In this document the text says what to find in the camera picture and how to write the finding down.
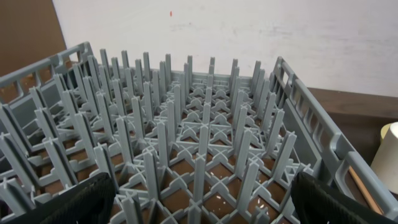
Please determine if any yellow round plate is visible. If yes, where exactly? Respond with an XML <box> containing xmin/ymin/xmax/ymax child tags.
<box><xmin>380</xmin><ymin>123</ymin><xmax>391</xmax><ymax>143</ymax></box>

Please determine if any white paper cup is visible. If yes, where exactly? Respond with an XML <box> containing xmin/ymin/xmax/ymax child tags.
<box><xmin>371</xmin><ymin>122</ymin><xmax>397</xmax><ymax>194</ymax></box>

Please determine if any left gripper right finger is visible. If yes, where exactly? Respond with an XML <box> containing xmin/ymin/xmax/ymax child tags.
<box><xmin>290</xmin><ymin>171</ymin><xmax>395</xmax><ymax>224</ymax></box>

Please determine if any brown cardboard box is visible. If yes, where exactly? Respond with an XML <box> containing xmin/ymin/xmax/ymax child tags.
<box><xmin>1</xmin><ymin>0</ymin><xmax>66</xmax><ymax>76</ymax></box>

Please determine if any left wooden chopstick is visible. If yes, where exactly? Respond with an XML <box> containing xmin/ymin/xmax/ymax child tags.
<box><xmin>348</xmin><ymin>167</ymin><xmax>383</xmax><ymax>215</ymax></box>

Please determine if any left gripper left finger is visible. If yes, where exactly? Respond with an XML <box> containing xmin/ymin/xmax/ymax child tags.
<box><xmin>9</xmin><ymin>172</ymin><xmax>116</xmax><ymax>224</ymax></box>

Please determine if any grey plastic dish rack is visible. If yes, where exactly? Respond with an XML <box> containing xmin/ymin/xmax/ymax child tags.
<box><xmin>1</xmin><ymin>42</ymin><xmax>397</xmax><ymax>223</ymax></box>

